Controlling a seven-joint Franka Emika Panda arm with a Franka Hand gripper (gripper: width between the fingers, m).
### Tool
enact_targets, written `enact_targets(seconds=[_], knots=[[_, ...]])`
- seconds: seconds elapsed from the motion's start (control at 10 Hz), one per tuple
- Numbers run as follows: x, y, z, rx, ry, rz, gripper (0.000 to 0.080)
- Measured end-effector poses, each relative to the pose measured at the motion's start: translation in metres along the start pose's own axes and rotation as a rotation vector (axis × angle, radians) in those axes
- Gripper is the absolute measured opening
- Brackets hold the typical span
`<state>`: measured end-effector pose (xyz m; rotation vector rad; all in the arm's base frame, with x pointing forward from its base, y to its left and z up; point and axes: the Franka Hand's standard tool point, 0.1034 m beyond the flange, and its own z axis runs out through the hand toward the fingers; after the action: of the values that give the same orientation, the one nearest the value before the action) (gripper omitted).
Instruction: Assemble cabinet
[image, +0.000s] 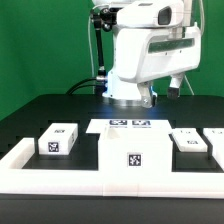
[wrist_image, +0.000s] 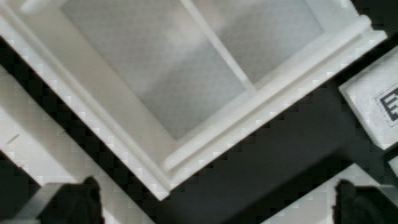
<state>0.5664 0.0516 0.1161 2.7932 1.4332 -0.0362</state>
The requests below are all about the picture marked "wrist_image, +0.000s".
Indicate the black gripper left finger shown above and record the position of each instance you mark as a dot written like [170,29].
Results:
[65,204]

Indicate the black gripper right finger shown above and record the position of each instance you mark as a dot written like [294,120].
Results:
[367,204]

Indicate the white cabinet door with tags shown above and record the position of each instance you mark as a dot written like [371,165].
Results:
[371,93]

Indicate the white cabinet body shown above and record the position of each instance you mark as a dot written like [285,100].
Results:
[181,70]

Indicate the white U-shaped table fence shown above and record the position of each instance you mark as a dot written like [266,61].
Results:
[47,154]

